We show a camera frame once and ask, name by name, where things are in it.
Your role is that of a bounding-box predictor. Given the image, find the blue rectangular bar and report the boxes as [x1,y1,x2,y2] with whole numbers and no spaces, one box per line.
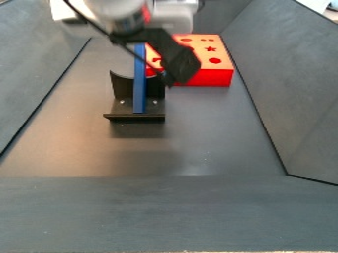
[133,43,146,114]

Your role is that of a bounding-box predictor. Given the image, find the black curved fixture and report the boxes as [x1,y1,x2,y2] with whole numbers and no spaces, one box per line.
[102,72,165,123]

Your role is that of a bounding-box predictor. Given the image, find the robot arm with black wrap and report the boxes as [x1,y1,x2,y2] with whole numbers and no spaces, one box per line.
[84,0,200,86]

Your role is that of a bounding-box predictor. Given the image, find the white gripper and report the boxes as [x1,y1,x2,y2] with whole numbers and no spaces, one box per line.
[148,0,197,34]

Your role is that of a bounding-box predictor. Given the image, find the black cable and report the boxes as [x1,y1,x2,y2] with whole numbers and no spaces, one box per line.
[61,0,169,78]

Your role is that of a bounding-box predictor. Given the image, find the red shape-sorting board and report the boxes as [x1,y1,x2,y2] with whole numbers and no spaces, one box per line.
[144,33,236,88]

